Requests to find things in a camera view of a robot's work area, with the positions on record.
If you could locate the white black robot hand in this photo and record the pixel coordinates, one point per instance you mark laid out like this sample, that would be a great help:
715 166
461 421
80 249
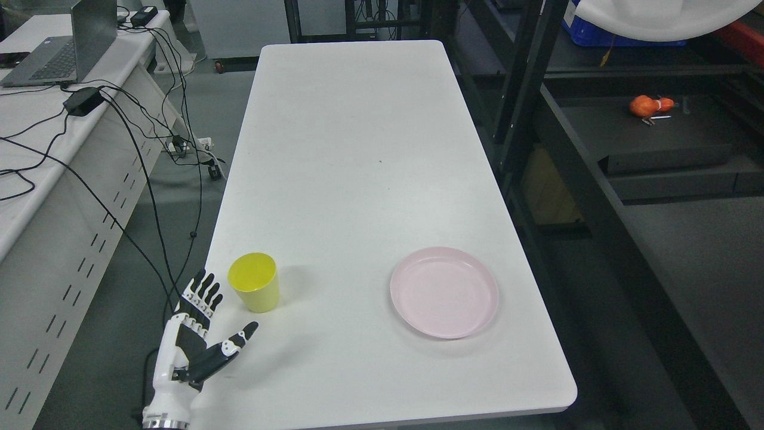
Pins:
185 358

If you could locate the yellow plastic cup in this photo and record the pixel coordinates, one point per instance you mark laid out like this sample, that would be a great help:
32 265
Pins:
255 279

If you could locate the black metal shelf rack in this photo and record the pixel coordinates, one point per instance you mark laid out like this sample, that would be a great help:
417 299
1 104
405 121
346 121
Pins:
645 234

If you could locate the orange toy on shelf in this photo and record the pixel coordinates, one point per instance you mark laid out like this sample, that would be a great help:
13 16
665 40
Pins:
644 106

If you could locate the white power strip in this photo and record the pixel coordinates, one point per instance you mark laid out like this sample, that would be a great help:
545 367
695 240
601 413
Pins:
179 147

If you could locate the white side desk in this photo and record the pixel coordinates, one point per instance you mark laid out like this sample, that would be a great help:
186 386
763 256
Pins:
72 186

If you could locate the white table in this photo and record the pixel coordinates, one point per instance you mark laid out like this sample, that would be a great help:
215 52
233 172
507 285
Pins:
351 156

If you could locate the pink plastic plate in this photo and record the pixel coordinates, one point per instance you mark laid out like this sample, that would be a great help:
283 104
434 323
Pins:
444 292

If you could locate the black power adapter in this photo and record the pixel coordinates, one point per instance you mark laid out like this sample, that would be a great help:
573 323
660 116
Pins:
83 101

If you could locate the grey laptop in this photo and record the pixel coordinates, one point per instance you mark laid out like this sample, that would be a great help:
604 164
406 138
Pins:
69 59

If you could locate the black power brick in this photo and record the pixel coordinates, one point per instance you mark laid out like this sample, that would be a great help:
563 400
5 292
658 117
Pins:
143 16

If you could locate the blue plastic crate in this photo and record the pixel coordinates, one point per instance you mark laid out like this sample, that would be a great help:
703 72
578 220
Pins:
585 34

